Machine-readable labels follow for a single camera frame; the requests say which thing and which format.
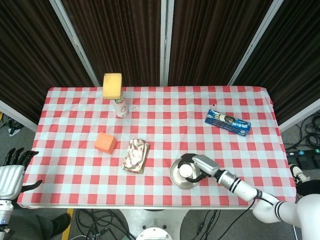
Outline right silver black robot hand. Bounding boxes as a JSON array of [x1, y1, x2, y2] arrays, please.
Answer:
[[179, 153, 221, 184]]

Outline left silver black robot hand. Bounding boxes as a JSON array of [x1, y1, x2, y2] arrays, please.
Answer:
[[0, 147, 43, 200]]

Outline white paper cup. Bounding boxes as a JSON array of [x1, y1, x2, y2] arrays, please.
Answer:
[[178, 163, 193, 179]]

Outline round stainless steel plate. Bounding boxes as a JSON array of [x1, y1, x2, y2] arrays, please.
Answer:
[[169, 157, 201, 191]]

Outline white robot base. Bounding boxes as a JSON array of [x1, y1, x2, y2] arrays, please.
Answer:
[[117, 207, 192, 240]]

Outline blue cookie snack box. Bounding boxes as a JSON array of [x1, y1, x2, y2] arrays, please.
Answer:
[[204, 108, 252, 137]]

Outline gold foil snack pack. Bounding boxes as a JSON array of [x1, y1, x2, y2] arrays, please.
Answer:
[[121, 138, 151, 175]]

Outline grey trouser leg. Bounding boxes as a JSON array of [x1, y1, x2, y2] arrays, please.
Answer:
[[12, 212, 55, 240]]

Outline red white checkered tablecloth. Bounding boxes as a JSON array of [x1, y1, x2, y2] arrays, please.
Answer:
[[18, 85, 298, 208]]

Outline black shoe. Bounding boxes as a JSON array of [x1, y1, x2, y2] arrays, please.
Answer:
[[47, 213, 72, 239]]

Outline white sneaker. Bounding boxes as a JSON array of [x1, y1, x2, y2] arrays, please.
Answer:
[[289, 163, 312, 185]]

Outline black power strip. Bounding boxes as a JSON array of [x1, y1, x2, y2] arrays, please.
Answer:
[[286, 147, 320, 158]]

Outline orange foam cube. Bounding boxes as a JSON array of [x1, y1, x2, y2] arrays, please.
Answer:
[[94, 131, 118, 155]]

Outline black trouser leg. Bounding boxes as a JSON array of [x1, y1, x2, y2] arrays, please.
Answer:
[[296, 179, 320, 198]]

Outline yellow green sponge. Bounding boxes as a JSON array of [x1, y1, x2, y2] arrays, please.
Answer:
[[102, 72, 123, 100]]

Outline dark ribbed partition panel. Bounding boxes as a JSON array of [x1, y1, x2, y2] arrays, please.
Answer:
[[0, 0, 95, 125], [61, 0, 162, 87], [168, 0, 275, 87], [233, 0, 320, 126]]

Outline black floor cable bundle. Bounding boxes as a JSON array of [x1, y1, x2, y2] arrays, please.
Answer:
[[0, 112, 24, 137], [74, 208, 136, 240], [294, 117, 320, 149], [194, 208, 221, 238]]

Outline white partition base rail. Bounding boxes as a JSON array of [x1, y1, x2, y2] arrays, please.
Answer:
[[0, 99, 38, 132], [278, 98, 320, 132]]

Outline aluminium partition frame post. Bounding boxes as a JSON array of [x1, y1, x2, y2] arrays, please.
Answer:
[[159, 0, 175, 87], [227, 0, 285, 86], [48, 0, 102, 87]]

